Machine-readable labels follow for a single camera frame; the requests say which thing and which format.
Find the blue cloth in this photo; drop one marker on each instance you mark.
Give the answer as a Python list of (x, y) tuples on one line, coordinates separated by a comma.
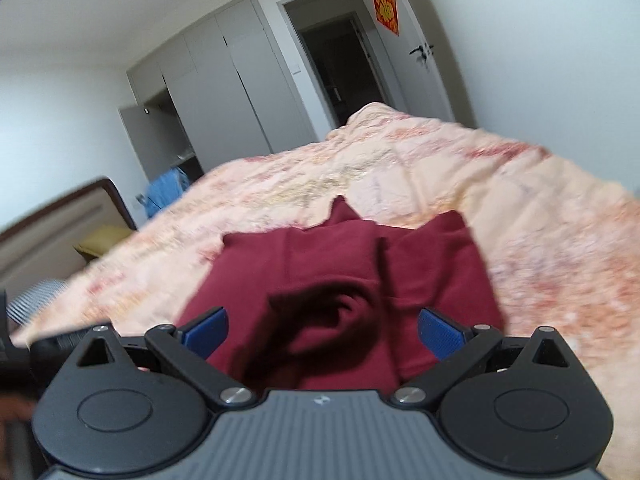
[(165, 192)]

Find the yellow pillow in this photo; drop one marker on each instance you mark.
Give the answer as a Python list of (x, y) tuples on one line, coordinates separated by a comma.
[(102, 241)]

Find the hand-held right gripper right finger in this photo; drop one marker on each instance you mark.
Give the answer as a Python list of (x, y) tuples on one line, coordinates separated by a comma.
[(442, 331)]

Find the red door decoration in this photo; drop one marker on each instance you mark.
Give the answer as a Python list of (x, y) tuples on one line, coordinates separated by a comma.
[(385, 7)]

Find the brown bed headboard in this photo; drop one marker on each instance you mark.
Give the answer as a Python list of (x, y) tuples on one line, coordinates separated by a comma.
[(60, 220)]

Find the striped pillow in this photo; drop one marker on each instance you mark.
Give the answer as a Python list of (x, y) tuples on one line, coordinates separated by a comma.
[(35, 302)]

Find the dark red garment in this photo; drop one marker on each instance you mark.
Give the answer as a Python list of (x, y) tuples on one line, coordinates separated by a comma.
[(330, 270)]

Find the grey wardrobe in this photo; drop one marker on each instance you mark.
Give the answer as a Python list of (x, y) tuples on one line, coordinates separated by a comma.
[(225, 85)]

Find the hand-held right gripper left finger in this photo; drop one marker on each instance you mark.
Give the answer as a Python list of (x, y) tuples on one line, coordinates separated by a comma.
[(207, 330)]

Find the peach floral blanket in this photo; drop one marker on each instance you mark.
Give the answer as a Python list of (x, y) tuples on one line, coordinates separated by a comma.
[(500, 200)]

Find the white door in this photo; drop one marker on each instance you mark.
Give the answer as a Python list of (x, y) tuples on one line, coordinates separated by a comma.
[(425, 80)]

